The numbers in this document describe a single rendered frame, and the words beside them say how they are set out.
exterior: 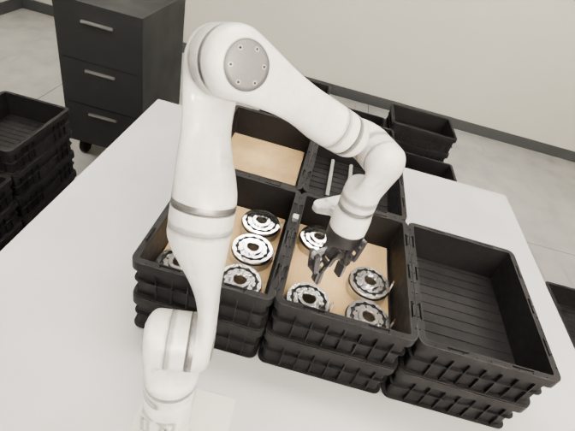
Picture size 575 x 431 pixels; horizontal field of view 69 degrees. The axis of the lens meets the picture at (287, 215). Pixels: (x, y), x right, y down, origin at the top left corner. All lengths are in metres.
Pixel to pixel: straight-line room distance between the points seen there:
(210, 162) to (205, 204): 0.06
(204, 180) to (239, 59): 0.16
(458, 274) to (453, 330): 0.21
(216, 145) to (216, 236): 0.12
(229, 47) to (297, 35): 3.73
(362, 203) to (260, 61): 0.34
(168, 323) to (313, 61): 3.78
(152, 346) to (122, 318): 0.43
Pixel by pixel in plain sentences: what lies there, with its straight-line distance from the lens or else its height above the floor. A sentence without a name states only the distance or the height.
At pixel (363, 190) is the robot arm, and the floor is 1.19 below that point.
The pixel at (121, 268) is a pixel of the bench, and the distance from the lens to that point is 1.19.
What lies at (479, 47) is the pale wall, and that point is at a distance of 4.34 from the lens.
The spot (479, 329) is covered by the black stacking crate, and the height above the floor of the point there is 0.83.
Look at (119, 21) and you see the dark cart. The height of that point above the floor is 0.86.
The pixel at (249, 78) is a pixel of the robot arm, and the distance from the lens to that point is 0.52.
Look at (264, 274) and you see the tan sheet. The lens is 1.03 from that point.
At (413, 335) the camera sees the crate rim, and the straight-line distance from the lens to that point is 0.91.
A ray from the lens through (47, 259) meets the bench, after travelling 1.24.
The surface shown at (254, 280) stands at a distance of 0.97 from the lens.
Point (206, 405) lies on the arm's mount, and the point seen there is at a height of 0.70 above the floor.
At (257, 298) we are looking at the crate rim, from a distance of 0.85.
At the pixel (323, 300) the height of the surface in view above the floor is 0.86.
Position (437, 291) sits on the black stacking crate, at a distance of 1.19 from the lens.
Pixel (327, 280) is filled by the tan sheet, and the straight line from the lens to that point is 1.06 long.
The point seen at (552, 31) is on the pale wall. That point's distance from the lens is 4.48.
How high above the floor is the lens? 1.58
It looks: 38 degrees down
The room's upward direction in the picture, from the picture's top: 16 degrees clockwise
